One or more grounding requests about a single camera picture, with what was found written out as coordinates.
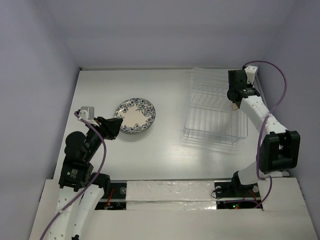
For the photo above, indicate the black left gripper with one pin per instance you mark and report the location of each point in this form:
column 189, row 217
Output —
column 104, row 125

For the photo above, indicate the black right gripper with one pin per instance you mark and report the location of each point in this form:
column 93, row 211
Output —
column 236, row 81

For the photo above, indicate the red and teal plate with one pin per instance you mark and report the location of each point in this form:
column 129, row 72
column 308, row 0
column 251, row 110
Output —
column 134, row 132

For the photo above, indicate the blue white patterned plate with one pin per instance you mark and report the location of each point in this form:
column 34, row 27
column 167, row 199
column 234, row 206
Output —
column 137, row 114

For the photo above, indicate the yellow brown plate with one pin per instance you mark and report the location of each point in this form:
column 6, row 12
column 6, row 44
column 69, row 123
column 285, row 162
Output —
column 234, row 107

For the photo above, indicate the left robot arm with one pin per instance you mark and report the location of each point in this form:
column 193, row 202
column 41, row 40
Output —
column 80, row 188

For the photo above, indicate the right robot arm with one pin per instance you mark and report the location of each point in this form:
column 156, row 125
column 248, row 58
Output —
column 277, row 148

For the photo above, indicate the white foam block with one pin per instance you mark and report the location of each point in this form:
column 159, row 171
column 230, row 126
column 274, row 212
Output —
column 170, row 195

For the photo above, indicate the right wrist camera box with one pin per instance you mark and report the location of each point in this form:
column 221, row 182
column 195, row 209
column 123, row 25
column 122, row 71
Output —
column 251, row 72

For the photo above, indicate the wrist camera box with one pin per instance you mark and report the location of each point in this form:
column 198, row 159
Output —
column 251, row 72
column 86, row 113

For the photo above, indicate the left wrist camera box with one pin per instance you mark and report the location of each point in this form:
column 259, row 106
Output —
column 86, row 113

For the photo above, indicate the white wire dish rack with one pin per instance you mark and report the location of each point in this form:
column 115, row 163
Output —
column 209, row 115

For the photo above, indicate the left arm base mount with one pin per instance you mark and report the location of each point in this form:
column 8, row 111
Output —
column 115, row 199

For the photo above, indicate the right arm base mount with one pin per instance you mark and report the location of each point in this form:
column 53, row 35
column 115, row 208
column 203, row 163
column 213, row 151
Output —
column 232, row 195

